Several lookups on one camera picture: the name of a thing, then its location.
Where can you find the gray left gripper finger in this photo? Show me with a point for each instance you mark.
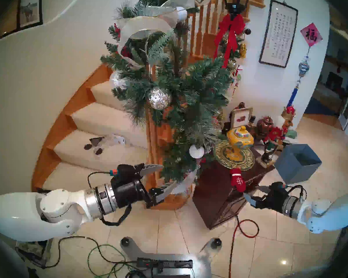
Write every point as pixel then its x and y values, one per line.
pixel 168 189
pixel 152 168

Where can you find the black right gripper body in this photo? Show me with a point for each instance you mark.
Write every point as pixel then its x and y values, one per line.
pixel 274 201

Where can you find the gray right gripper finger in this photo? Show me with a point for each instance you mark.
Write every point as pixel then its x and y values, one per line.
pixel 250 199
pixel 264 189

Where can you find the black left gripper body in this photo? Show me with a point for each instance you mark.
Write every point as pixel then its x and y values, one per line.
pixel 127 190

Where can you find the red knitted mitten ornament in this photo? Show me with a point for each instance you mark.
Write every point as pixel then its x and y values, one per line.
pixel 238 182

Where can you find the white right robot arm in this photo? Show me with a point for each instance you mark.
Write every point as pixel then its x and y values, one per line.
pixel 336 213

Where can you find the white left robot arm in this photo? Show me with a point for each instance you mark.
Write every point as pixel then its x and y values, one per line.
pixel 23 213

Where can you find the white glitter ball ornament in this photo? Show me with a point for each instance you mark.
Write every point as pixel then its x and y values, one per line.
pixel 196 151

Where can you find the silver faceted ball ornament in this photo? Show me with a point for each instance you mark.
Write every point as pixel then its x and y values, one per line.
pixel 160 98

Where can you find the frosted clear ball ornament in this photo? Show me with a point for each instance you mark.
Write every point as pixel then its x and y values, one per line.
pixel 116 80

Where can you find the gold hanging ornament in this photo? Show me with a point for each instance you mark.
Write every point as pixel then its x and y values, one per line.
pixel 242 50

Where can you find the dark wooden cabinet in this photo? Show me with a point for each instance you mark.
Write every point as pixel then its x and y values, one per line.
pixel 217 196

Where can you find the green gold decorative plate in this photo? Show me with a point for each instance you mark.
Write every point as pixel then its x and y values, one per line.
pixel 243 161

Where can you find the blue-gray square bin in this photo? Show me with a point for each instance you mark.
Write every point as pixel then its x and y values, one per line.
pixel 298 161

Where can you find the clear plastic packaging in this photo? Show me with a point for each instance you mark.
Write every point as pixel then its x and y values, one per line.
pixel 113 140

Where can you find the black round disc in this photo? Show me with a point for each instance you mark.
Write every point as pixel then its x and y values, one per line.
pixel 98 151
pixel 88 147

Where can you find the yellow porcelain lidded jar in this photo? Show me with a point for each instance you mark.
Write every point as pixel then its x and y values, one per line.
pixel 240 138

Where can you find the large red nutcracker figure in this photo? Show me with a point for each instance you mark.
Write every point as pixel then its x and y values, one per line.
pixel 278 132

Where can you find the dark square card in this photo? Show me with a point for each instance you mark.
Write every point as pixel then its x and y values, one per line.
pixel 95 140

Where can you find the green jade object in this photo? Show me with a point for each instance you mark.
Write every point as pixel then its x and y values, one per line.
pixel 292 134

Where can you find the dark red cloisonne jar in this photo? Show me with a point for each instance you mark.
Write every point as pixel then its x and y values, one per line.
pixel 265 125

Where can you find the small black-hat nutcracker figure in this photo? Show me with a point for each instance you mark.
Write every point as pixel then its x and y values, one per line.
pixel 250 124

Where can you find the black power strip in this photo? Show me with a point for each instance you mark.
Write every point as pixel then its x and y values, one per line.
pixel 168 263

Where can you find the small framed red picture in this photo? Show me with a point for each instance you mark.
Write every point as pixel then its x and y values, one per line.
pixel 241 118

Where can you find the dark ceramic vase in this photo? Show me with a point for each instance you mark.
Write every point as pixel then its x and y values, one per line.
pixel 242 105

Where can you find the green pine garland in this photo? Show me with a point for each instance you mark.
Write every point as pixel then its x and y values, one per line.
pixel 191 86

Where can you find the blue floor rug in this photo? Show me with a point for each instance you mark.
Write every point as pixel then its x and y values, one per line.
pixel 319 108

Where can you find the dark patterned rug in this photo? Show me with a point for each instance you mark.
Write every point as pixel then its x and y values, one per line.
pixel 32 248

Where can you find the vase charm with blue tassel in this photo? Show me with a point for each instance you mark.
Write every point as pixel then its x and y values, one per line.
pixel 304 69

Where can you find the black fireplace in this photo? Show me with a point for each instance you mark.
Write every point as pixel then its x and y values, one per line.
pixel 335 81

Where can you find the gold tinsel pine garland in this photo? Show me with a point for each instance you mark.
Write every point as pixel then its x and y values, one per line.
pixel 230 54

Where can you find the sheer white ribbon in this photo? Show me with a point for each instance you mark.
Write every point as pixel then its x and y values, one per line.
pixel 145 22

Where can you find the framed calligraphy scroll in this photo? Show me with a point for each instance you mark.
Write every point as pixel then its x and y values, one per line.
pixel 278 34

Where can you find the black round finial knob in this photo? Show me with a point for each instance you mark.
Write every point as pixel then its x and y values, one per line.
pixel 247 31

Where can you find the red diamond fu sign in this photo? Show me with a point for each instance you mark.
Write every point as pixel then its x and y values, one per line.
pixel 311 34

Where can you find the red bow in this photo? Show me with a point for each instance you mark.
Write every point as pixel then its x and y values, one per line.
pixel 232 25

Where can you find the black lantern lamp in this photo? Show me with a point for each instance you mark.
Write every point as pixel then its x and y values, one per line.
pixel 235 2

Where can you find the framed horse picture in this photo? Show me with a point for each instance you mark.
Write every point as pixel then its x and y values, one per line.
pixel 29 9

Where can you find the gold brown framed painting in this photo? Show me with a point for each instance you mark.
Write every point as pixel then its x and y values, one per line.
pixel 7 16

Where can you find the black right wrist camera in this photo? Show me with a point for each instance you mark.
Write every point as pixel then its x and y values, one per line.
pixel 278 187

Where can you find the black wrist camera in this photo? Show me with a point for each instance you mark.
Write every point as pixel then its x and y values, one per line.
pixel 124 170
pixel 278 187

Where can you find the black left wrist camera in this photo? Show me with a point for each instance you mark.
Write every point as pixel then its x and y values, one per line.
pixel 124 170

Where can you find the black base plate knob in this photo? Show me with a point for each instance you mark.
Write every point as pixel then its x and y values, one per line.
pixel 125 241
pixel 217 242

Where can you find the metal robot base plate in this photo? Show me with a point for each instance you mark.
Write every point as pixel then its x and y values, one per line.
pixel 203 260

